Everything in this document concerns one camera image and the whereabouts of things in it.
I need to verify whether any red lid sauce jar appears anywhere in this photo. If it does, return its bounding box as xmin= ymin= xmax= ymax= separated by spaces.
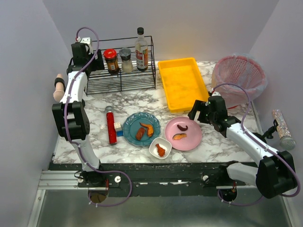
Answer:
xmin=103 ymin=49 xmax=119 ymax=75

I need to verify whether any pink round plate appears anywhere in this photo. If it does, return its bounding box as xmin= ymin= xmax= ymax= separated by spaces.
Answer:
xmin=165 ymin=117 xmax=202 ymax=151

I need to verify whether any grey cap salt grinder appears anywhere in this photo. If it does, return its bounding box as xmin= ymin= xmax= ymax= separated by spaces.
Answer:
xmin=119 ymin=47 xmax=133 ymax=73

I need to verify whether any dark sauce glass bottle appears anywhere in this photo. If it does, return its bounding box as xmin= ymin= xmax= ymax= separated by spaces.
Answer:
xmin=135 ymin=27 xmax=148 ymax=71

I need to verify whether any teal glass plate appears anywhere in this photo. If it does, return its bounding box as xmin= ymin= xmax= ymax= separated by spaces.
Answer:
xmin=123 ymin=112 xmax=161 ymax=147

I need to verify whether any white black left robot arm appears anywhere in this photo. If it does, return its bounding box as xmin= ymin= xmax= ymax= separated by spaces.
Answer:
xmin=52 ymin=42 xmax=100 ymax=173

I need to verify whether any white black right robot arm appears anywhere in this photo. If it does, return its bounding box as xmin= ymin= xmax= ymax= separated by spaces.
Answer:
xmin=188 ymin=96 xmax=301 ymax=199

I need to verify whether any yellow plastic tray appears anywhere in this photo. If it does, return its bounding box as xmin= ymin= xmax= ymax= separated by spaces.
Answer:
xmin=158 ymin=58 xmax=209 ymax=113

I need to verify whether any octopus tentacle toy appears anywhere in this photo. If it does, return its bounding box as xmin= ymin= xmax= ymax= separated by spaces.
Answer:
xmin=177 ymin=124 xmax=188 ymax=131

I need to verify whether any salmon slice toy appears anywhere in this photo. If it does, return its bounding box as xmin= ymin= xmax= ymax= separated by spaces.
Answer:
xmin=172 ymin=133 xmax=187 ymax=140

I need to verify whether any pink mesh waste basket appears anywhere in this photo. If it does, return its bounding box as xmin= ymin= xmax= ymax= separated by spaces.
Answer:
xmin=211 ymin=54 xmax=268 ymax=108

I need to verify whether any small white square dish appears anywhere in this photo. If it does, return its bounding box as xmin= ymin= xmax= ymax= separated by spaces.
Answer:
xmin=149 ymin=137 xmax=172 ymax=159

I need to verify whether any fried chicken drumstick toy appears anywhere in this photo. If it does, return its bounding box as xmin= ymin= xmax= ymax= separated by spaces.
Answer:
xmin=155 ymin=143 xmax=166 ymax=157

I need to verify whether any brown grilled meat toy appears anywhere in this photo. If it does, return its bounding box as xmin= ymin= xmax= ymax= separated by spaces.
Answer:
xmin=135 ymin=127 xmax=145 ymax=140

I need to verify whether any white toy brick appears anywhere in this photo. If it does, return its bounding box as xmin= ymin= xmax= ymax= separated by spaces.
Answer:
xmin=114 ymin=122 xmax=122 ymax=131

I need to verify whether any red cylindrical can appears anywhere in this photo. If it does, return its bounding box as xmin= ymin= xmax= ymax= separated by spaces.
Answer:
xmin=105 ymin=106 xmax=117 ymax=145

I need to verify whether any blue toy brick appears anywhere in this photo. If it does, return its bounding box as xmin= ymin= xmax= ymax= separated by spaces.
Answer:
xmin=116 ymin=130 xmax=124 ymax=137

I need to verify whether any glitter microphone on stand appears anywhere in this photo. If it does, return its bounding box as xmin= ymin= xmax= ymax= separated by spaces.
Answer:
xmin=261 ymin=109 xmax=296 ymax=150

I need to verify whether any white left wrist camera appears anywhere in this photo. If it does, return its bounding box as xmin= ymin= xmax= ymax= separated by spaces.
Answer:
xmin=78 ymin=37 xmax=93 ymax=53

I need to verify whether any black wire rack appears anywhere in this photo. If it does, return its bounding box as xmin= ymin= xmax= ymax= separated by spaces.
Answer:
xmin=85 ymin=35 xmax=156 ymax=95

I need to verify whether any beige handle on black stand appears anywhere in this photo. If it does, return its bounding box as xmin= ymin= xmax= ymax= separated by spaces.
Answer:
xmin=53 ymin=74 xmax=65 ymax=102

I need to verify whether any black mounting base rail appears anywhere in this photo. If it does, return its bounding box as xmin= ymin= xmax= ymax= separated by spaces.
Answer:
xmin=48 ymin=163 xmax=245 ymax=197

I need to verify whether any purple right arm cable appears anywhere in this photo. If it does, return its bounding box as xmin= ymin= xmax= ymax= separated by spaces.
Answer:
xmin=208 ymin=83 xmax=300 ymax=206

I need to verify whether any aluminium extrusion rail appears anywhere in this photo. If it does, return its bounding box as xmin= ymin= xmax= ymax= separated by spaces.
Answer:
xmin=38 ymin=170 xmax=79 ymax=190

